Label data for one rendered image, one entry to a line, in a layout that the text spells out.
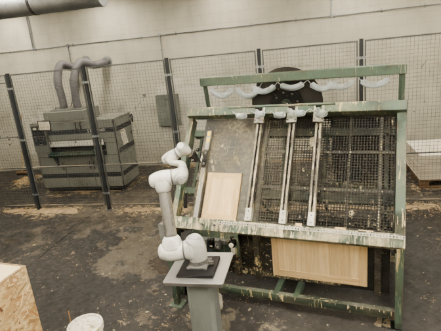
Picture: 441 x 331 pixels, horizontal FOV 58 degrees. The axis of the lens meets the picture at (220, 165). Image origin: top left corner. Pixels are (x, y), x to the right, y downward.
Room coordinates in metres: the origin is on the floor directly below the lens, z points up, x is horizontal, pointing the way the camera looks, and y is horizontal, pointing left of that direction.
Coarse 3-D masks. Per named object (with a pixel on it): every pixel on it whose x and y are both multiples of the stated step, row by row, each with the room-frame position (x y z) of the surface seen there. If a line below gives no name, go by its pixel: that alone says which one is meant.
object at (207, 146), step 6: (210, 138) 4.19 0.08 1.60; (210, 144) 4.17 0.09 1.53; (204, 168) 4.01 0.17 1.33; (204, 174) 3.97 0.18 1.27; (204, 180) 3.96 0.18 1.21; (198, 186) 3.92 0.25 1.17; (198, 192) 3.88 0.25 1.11; (198, 198) 3.84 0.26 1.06; (198, 204) 3.81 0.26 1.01; (198, 210) 3.77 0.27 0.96; (198, 216) 3.75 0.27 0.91
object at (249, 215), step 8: (256, 120) 4.02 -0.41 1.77; (264, 120) 4.10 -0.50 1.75; (256, 128) 4.01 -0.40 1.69; (256, 136) 3.96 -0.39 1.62; (256, 144) 3.91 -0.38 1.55; (256, 152) 3.89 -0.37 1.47; (256, 160) 3.81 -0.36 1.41; (256, 168) 3.76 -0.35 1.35; (256, 176) 3.73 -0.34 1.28; (256, 184) 3.71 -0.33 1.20; (248, 192) 3.64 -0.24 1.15; (248, 200) 3.60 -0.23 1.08; (248, 208) 3.55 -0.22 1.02; (248, 216) 3.51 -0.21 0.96
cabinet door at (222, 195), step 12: (216, 180) 3.91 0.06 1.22; (228, 180) 3.86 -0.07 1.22; (240, 180) 3.80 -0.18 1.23; (216, 192) 3.83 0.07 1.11; (228, 192) 3.78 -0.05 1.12; (204, 204) 3.80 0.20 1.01; (216, 204) 3.76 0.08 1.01; (228, 204) 3.71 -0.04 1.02; (204, 216) 3.73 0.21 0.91; (216, 216) 3.68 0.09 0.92; (228, 216) 3.63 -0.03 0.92
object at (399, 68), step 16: (384, 64) 3.99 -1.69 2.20; (400, 64) 3.90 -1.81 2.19; (208, 80) 4.73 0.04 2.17; (224, 80) 4.65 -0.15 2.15; (240, 80) 4.57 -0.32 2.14; (256, 80) 4.49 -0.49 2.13; (272, 80) 4.42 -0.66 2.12; (288, 80) 4.35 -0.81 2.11; (400, 80) 3.94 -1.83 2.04; (208, 96) 4.81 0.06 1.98; (400, 96) 3.96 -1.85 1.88
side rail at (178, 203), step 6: (192, 120) 4.39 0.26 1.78; (192, 126) 4.37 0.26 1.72; (186, 132) 4.34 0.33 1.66; (192, 132) 4.35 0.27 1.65; (186, 138) 4.30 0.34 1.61; (192, 138) 4.34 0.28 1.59; (192, 144) 4.32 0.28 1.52; (186, 162) 4.15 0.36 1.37; (180, 186) 3.99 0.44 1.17; (180, 192) 3.96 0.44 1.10; (174, 198) 3.94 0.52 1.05; (180, 198) 3.95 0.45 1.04; (174, 204) 3.90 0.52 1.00; (180, 204) 3.93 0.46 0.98; (174, 210) 3.86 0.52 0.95; (180, 210) 3.92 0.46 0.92
